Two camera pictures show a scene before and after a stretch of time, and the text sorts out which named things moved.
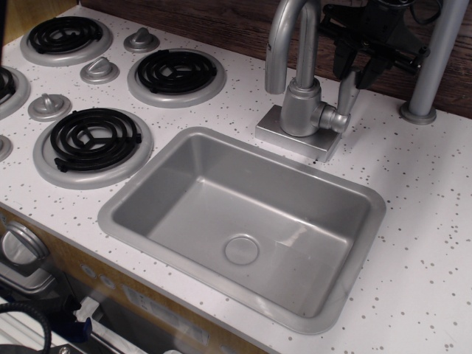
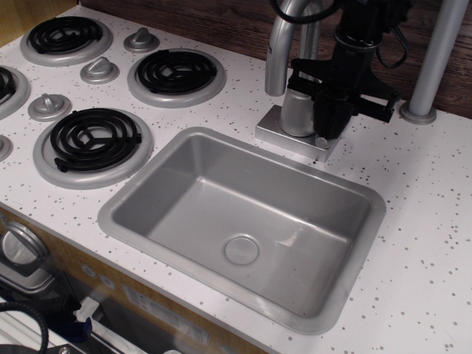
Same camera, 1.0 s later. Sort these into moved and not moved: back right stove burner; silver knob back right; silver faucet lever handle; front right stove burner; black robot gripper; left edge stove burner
Moved: black robot gripper; silver faucet lever handle
Not moved: front right stove burner; back right stove burner; left edge stove burner; silver knob back right
